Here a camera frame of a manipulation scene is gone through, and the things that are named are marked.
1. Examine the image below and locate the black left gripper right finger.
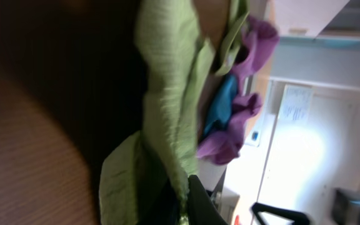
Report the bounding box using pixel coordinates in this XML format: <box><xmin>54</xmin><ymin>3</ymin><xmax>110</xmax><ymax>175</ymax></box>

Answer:
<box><xmin>250</xmin><ymin>202</ymin><xmax>311</xmax><ymax>225</ymax></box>

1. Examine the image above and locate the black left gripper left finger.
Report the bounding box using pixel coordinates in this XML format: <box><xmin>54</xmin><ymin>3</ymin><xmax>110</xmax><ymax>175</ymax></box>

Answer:
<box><xmin>187</xmin><ymin>175</ymin><xmax>227</xmax><ymax>225</ymax></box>

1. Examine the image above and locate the olive green cloth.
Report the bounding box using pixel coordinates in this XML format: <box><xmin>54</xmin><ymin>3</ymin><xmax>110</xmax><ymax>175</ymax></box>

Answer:
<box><xmin>214</xmin><ymin>0</ymin><xmax>249</xmax><ymax>76</ymax></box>

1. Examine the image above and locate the white paper on wall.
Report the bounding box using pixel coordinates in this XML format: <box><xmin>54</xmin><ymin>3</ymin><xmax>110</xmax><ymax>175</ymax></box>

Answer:
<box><xmin>278</xmin><ymin>84</ymin><xmax>314</xmax><ymax>124</ymax></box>

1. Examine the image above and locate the blue cloth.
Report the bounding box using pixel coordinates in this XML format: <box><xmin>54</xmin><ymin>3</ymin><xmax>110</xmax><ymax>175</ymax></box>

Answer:
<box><xmin>202</xmin><ymin>74</ymin><xmax>238</xmax><ymax>138</ymax></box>

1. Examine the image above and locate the purple cloth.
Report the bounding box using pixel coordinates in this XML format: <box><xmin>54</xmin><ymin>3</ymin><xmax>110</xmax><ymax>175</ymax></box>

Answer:
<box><xmin>196</xmin><ymin>16</ymin><xmax>279</xmax><ymax>165</ymax></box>

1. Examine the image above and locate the light green cloth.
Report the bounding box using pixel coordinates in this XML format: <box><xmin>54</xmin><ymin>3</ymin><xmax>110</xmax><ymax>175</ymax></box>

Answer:
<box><xmin>99</xmin><ymin>0</ymin><xmax>215</xmax><ymax>224</ymax></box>

